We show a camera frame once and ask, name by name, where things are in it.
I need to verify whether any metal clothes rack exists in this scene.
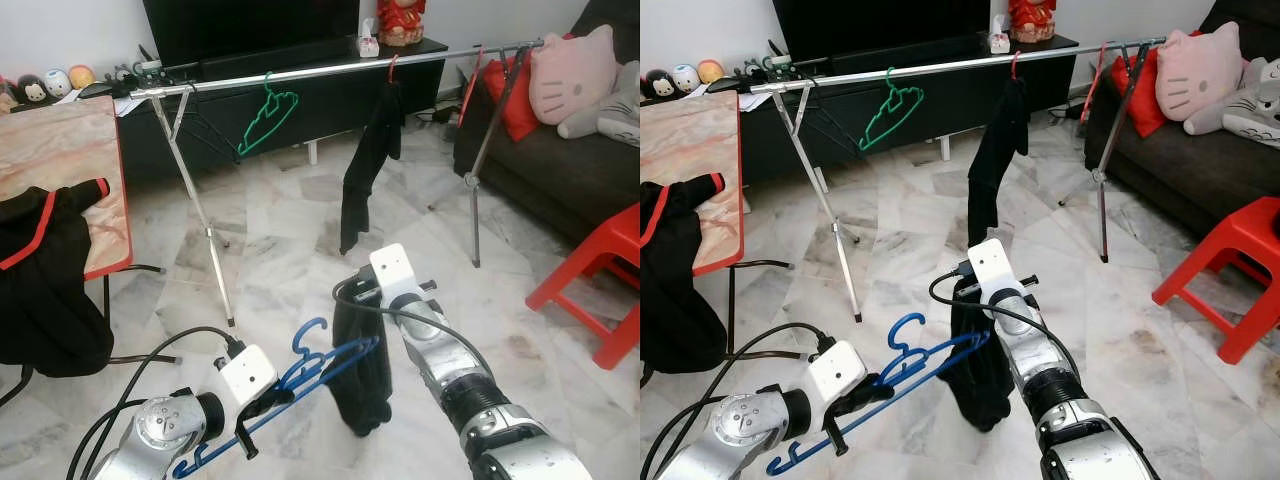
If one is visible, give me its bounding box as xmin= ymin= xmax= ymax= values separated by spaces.
xmin=130 ymin=38 xmax=546 ymax=329
xmin=750 ymin=35 xmax=1169 ymax=323

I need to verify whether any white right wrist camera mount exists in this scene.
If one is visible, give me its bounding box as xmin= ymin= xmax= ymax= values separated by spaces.
xmin=965 ymin=238 xmax=1019 ymax=301
xmin=368 ymin=243 xmax=421 ymax=306

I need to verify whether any blue plastic hanger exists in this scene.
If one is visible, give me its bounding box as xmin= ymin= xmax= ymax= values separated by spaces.
xmin=172 ymin=318 xmax=381 ymax=479
xmin=765 ymin=312 xmax=991 ymax=476

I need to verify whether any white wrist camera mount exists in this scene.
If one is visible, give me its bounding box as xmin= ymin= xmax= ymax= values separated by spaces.
xmin=965 ymin=238 xmax=1019 ymax=301
xmin=217 ymin=345 xmax=279 ymax=406
xmin=805 ymin=340 xmax=869 ymax=403
xmin=368 ymin=243 xmax=421 ymax=306

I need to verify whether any plain black shirt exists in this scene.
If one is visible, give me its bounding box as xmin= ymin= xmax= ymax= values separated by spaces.
xmin=338 ymin=80 xmax=406 ymax=256
xmin=965 ymin=77 xmax=1031 ymax=251

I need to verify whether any black wire hanger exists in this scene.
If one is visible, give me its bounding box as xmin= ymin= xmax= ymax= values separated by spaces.
xmin=183 ymin=95 xmax=243 ymax=166
xmin=800 ymin=95 xmax=866 ymax=161

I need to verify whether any black garment with green logo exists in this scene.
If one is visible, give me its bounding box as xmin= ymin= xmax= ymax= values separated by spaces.
xmin=945 ymin=280 xmax=1016 ymax=433
xmin=330 ymin=285 xmax=393 ymax=438

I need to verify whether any red plastic hanger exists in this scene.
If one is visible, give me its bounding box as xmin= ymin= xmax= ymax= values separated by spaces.
xmin=1088 ymin=42 xmax=1113 ymax=126
xmin=458 ymin=48 xmax=486 ymax=126

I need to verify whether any red buddha statue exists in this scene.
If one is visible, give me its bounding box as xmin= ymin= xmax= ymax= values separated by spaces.
xmin=1008 ymin=0 xmax=1059 ymax=43
xmin=376 ymin=0 xmax=427 ymax=47

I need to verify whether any black garment with red trim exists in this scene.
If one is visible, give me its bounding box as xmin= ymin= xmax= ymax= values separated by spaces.
xmin=0 ymin=178 xmax=116 ymax=379
xmin=640 ymin=172 xmax=729 ymax=373

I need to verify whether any pink cat face pillow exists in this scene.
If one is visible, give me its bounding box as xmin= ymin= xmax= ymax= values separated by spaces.
xmin=1155 ymin=20 xmax=1246 ymax=123
xmin=528 ymin=25 xmax=621 ymax=126

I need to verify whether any black television console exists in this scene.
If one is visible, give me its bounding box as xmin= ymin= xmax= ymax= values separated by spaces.
xmin=735 ymin=35 xmax=1081 ymax=181
xmin=100 ymin=38 xmax=449 ymax=186

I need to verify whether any dark grey sofa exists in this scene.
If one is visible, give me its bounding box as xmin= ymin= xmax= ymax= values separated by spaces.
xmin=1085 ymin=0 xmax=1280 ymax=241
xmin=452 ymin=0 xmax=641 ymax=251

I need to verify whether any red plastic stool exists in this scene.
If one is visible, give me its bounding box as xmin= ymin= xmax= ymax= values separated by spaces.
xmin=525 ymin=203 xmax=641 ymax=371
xmin=1152 ymin=196 xmax=1280 ymax=366

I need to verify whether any green plastic hanger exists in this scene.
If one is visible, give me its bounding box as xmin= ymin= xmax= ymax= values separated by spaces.
xmin=237 ymin=72 xmax=301 ymax=158
xmin=858 ymin=67 xmax=926 ymax=153

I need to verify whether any black flat television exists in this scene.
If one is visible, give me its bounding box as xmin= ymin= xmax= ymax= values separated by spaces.
xmin=142 ymin=0 xmax=363 ymax=66
xmin=772 ymin=0 xmax=993 ymax=63

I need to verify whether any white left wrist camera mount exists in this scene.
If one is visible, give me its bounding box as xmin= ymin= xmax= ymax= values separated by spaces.
xmin=217 ymin=345 xmax=279 ymax=406
xmin=805 ymin=340 xmax=869 ymax=403

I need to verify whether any grey totoro plush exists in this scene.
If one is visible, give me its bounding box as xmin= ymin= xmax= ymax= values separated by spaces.
xmin=557 ymin=62 xmax=641 ymax=149
xmin=1185 ymin=58 xmax=1280 ymax=151

